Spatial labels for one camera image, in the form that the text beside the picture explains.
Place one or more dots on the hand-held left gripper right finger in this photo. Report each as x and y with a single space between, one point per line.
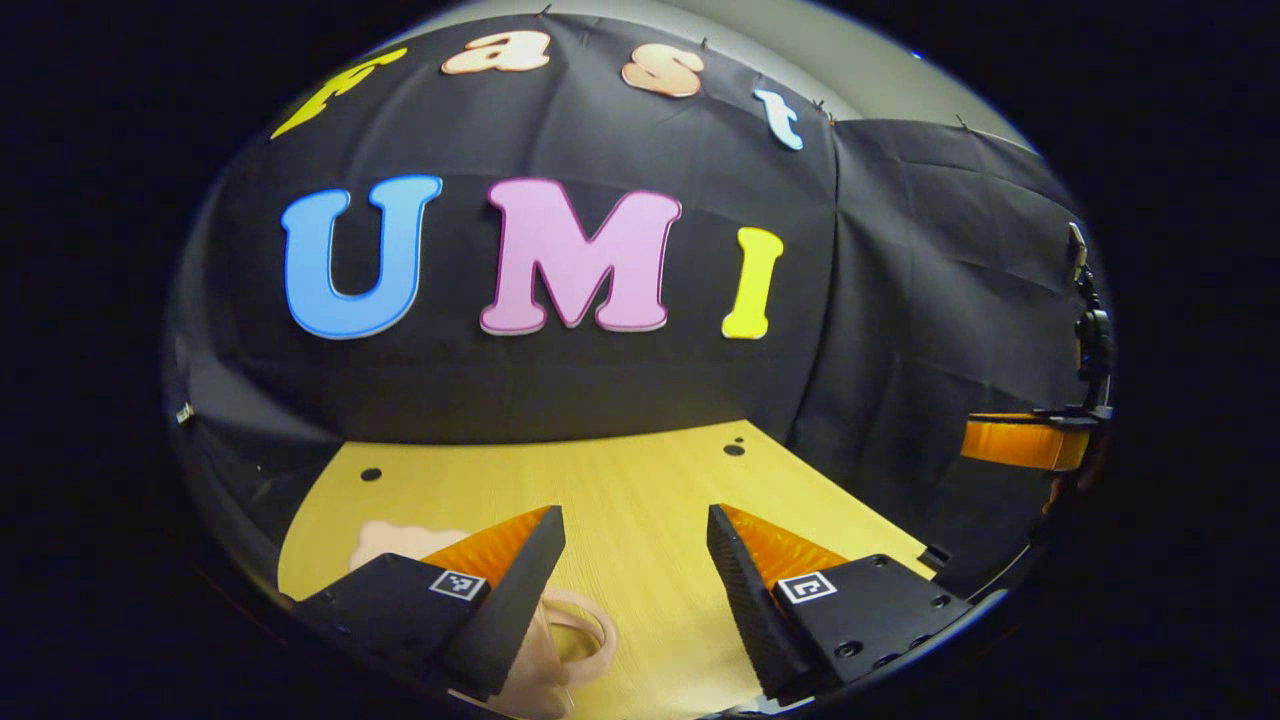
745 600

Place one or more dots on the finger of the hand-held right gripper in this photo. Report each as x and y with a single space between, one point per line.
1020 442

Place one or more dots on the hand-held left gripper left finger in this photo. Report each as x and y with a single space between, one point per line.
515 595

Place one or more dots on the black clamp stand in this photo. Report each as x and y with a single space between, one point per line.
1095 340

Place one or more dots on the black backdrop cloth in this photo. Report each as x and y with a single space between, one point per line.
600 380

